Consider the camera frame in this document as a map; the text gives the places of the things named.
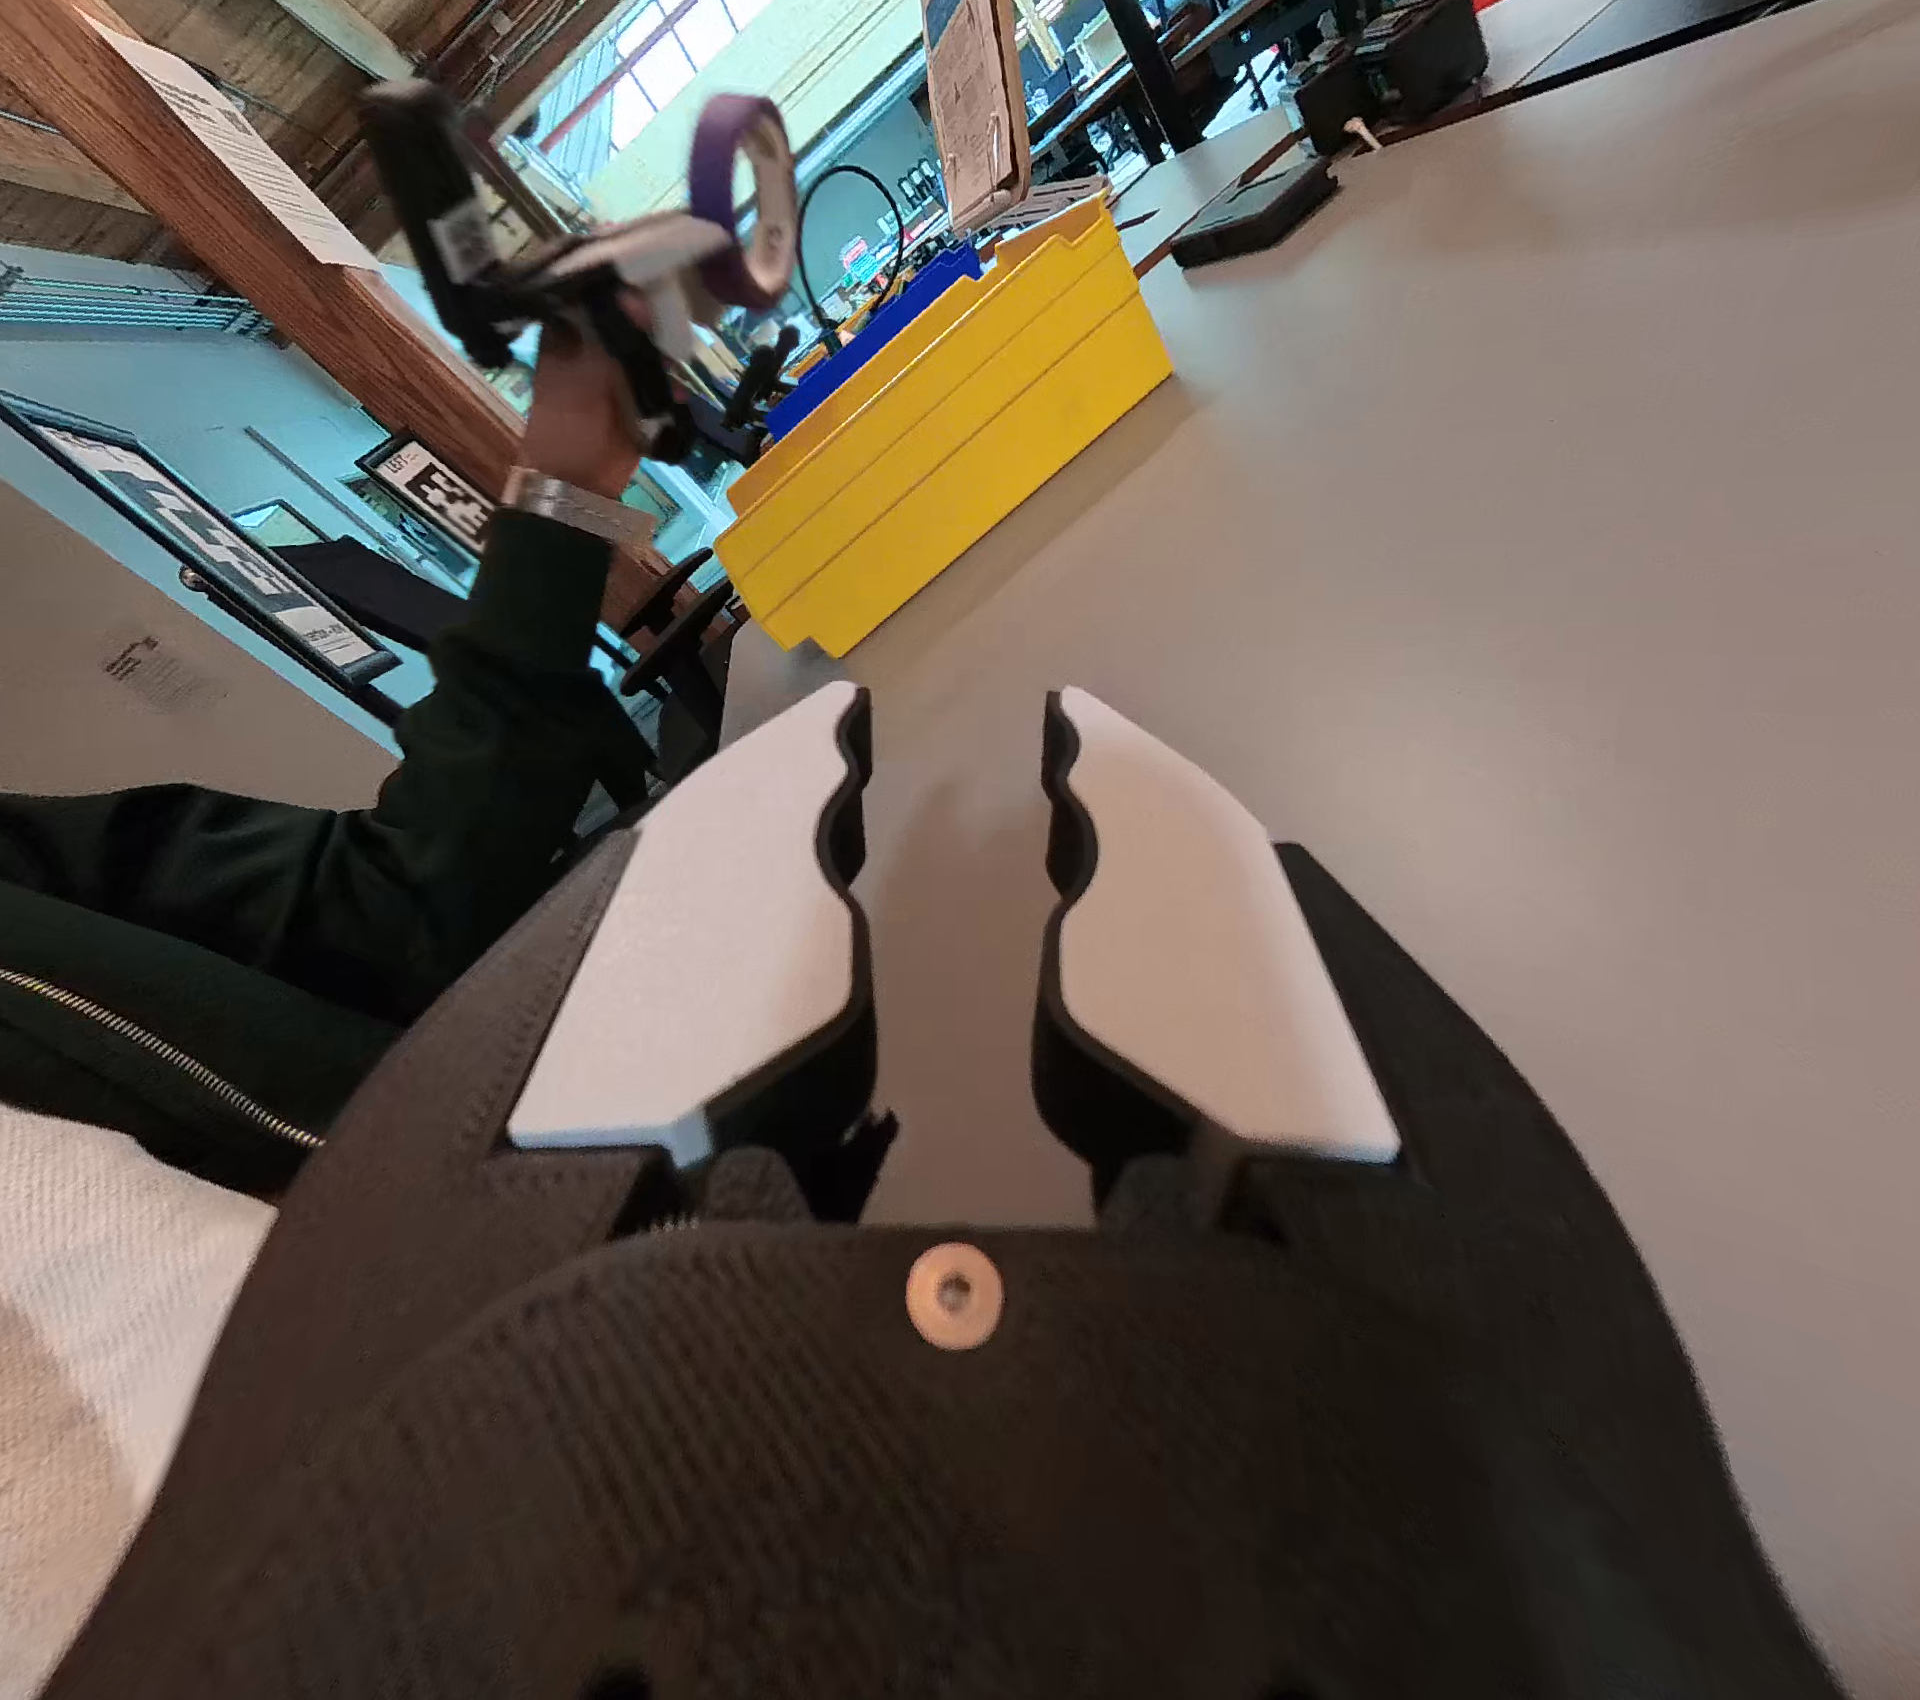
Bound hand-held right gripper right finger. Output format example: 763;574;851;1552
1033;685;1405;1174

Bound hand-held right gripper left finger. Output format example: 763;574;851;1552
507;679;876;1174

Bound purple tape roll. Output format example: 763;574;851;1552
686;90;799;314

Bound yellow plastic bin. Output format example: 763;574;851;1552
712;196;1177;662

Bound person's left forearm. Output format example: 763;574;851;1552
361;508;664;926

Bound grey desk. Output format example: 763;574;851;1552
717;0;1920;1700

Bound person's left hand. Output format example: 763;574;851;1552
518;289;681;493

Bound white paper notice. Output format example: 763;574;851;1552
87;16;386;274

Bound blue plastic bin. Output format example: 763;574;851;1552
762;238;988;444

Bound silver mesh wristwatch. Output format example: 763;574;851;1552
499;464;642;535

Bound small framed marker sign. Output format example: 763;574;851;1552
353;429;501;566

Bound black office chair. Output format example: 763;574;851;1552
268;535;741;820

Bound brown board on white stand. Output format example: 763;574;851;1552
903;0;1115;236

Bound large framed poster sign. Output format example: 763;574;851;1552
0;391;401;687

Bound dark green zip jacket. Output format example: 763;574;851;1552
0;786;495;1199

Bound flat black device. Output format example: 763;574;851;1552
1167;152;1342;274

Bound black charger box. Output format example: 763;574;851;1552
1291;38;1386;160
1354;0;1493;121

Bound black gooseneck cable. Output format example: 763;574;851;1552
792;161;910;340

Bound wooden support post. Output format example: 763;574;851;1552
0;0;681;597

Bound wall-mounted metal rails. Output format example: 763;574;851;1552
0;263;290;347

